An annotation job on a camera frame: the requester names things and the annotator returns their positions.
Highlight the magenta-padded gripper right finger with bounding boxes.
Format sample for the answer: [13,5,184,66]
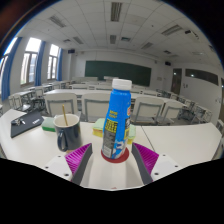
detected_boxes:
[130,142,181,186]

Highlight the black mouse pad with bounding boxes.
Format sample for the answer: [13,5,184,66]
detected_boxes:
[9,110,45,139]

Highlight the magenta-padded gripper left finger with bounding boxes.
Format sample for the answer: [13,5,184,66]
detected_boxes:
[44,143,94,186]

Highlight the blue drink bottle white cap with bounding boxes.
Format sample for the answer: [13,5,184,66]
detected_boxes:
[100,78,133,160]

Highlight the white classroom chairs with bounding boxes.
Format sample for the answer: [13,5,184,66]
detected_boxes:
[8,84,224,129]

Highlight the yellow and green sponge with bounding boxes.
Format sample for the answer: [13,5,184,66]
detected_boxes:
[92,117,137,140]

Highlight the ceiling lights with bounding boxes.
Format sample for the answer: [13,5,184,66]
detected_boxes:
[48,1,214,58]

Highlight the dark green chalkboard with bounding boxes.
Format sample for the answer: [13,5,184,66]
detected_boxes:
[84,60,152,88]

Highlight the bunch of keys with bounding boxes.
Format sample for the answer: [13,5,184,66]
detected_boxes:
[10,118,27,127]

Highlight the dark classroom door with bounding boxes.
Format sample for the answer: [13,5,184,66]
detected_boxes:
[170,68,183,95]

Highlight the dark high wall window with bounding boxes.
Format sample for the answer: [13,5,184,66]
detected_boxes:
[184,68,219,86]

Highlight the blue curtain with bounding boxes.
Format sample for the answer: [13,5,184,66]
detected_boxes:
[56,48,64,82]
[1,36,23,101]
[34,40,47,87]

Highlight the wooden stir stick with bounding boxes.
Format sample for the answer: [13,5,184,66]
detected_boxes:
[61,104,69,127]

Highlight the dark blue mug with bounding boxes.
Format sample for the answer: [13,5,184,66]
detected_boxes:
[53,113,83,153]

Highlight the white classroom desks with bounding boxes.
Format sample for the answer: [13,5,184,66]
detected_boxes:
[8,76,224,129]

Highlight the large classroom window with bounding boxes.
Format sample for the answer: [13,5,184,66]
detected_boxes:
[0,36,18,88]
[20,37,42,86]
[47,43,60,81]

